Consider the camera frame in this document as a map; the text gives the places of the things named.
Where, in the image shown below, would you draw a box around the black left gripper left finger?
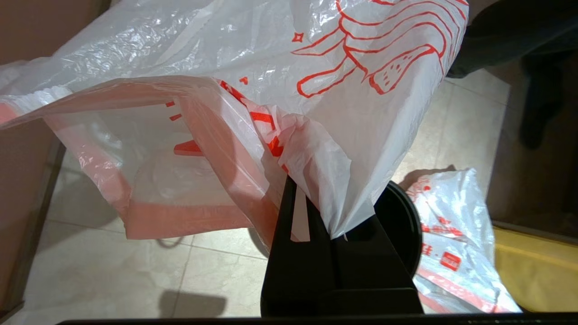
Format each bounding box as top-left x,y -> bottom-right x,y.
261,176 -> 335,317

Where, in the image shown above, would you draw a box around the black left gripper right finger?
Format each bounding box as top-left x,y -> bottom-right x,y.
333,214 -> 424,317

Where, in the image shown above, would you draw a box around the used white pink-rimmed trash bag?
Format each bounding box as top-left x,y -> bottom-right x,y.
404,168 -> 523,314

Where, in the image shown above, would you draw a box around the white red plastic bag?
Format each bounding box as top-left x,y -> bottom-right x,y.
0,0 -> 470,241

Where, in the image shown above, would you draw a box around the black round trash bin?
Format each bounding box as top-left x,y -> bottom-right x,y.
248,181 -> 423,277

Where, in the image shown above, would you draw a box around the yellow plastic bag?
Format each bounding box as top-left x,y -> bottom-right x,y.
494,226 -> 578,313

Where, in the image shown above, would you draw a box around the black trousers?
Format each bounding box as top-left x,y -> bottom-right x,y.
446,0 -> 578,79

